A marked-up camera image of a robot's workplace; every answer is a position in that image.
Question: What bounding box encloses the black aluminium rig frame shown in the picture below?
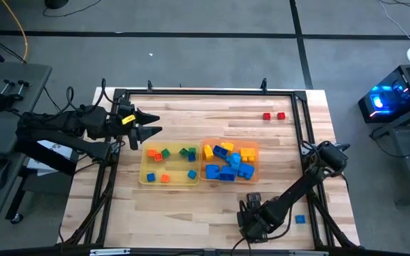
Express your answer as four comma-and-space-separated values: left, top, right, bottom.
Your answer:
58, 78, 362, 256

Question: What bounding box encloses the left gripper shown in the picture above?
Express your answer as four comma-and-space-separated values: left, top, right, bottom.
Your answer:
108, 99, 164, 144

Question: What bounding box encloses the white printed sheet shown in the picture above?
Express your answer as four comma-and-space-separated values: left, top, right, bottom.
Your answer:
26, 139, 80, 175

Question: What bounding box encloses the yellow translucent plastic bin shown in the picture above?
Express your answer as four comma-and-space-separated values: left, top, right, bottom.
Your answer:
138, 141, 202, 187

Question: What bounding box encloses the orange translucent plastic bin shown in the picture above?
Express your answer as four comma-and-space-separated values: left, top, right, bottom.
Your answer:
199, 138, 261, 184

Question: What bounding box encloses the yellow cable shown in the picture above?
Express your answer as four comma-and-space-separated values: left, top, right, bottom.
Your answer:
0, 0, 30, 64

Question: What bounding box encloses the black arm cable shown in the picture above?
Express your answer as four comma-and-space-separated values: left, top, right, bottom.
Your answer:
41, 78, 120, 114
229, 198, 297, 256

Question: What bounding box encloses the white floor cable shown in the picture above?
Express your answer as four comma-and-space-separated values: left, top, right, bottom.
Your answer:
378, 0, 410, 47

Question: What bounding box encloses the black screw clamp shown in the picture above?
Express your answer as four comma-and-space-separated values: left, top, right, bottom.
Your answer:
0, 79, 33, 114
0, 79, 16, 112

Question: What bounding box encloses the black desk leg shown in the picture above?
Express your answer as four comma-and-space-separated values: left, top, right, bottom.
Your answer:
5, 142, 78, 225

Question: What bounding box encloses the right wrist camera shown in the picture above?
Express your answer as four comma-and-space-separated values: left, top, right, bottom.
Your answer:
245, 191, 263, 211

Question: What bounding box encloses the silver metal bracket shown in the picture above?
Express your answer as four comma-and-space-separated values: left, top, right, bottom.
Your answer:
89, 248, 131, 256
289, 250, 330, 256

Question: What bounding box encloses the black round floor base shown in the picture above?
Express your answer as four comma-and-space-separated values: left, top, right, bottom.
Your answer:
43, 0, 69, 10

